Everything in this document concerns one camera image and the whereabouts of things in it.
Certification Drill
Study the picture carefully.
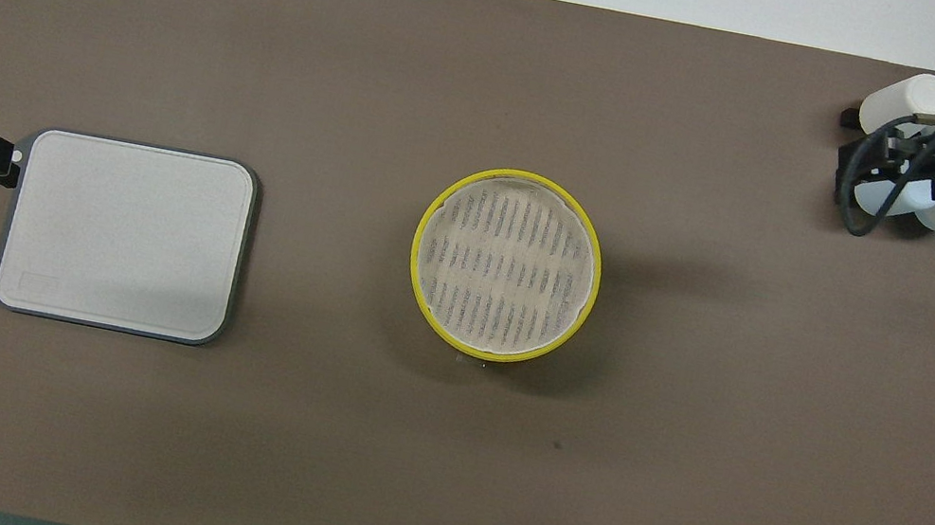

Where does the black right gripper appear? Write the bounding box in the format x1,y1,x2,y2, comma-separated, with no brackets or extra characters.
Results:
831,106,935,208

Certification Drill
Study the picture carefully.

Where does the yellow rimmed steamer lid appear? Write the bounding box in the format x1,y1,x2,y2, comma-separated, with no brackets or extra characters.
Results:
396,154,618,376

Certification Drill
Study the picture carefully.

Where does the yellow rimmed steamer basket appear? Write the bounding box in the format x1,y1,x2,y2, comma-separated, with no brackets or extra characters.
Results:
412,302,587,380

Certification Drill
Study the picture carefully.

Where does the black cup rack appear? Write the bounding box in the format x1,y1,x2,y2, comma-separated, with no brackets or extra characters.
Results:
824,105,872,212

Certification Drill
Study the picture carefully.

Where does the light blue bottle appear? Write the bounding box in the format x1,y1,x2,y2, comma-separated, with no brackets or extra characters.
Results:
850,163,935,228

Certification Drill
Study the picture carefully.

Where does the white bottle top left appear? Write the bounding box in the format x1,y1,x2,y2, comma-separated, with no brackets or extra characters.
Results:
855,64,935,150

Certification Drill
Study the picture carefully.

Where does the brown table mat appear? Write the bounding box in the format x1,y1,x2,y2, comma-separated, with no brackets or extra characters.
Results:
0,0,935,525

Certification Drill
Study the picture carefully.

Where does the grey cutting board dark frame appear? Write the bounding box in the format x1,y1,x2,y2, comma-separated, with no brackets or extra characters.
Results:
0,116,264,353

